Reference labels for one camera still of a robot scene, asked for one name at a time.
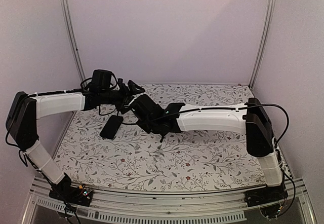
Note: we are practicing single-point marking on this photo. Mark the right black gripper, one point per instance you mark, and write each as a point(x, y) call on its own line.
point(142, 124)

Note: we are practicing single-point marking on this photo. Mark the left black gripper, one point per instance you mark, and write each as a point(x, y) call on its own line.
point(121, 107)

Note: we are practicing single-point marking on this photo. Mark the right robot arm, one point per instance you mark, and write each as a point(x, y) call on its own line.
point(248, 118)

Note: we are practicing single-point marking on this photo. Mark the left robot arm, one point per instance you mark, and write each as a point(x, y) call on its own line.
point(27, 109)

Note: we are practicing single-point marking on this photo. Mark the black phone on table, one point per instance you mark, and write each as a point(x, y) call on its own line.
point(111, 127)

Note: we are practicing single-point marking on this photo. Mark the floral table mat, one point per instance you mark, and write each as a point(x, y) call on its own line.
point(134, 160)

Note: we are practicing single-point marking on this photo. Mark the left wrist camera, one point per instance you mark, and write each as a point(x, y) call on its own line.
point(101, 80)

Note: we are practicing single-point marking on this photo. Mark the left rear aluminium post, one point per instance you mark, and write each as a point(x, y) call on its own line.
point(72, 39)

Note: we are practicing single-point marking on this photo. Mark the aluminium post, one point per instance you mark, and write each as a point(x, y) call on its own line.
point(72, 39)
point(263, 42)

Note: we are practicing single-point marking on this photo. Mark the front aluminium rail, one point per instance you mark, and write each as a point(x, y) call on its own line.
point(122, 206)

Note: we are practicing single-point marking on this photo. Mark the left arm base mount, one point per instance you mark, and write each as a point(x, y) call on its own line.
point(79, 195)

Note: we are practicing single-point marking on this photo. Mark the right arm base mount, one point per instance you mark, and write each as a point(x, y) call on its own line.
point(267, 195)

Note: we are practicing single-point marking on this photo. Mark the right rear aluminium post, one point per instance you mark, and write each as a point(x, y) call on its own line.
point(263, 42)

